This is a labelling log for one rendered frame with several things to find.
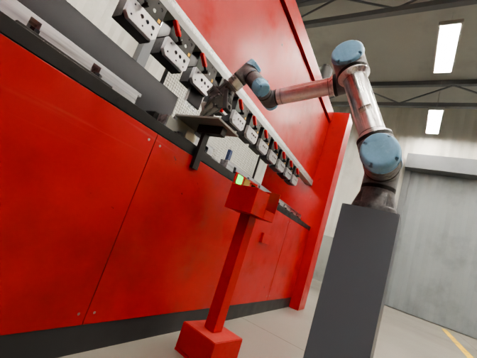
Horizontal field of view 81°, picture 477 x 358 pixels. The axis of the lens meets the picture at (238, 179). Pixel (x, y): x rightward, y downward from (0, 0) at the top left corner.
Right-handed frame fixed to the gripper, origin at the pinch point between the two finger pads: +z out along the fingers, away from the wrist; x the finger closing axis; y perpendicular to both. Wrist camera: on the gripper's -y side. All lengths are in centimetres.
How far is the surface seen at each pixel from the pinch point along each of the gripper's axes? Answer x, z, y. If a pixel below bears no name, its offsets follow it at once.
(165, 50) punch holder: 29.7, -7.5, 12.7
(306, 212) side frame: -215, 4, 1
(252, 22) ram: -18, -52, 51
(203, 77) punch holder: 4.0, -11.5, 16.1
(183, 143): 10.7, 11.5, -16.9
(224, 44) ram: -2.4, -30.3, 32.6
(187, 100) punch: 4.7, 1.5, 10.0
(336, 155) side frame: -214, -62, 35
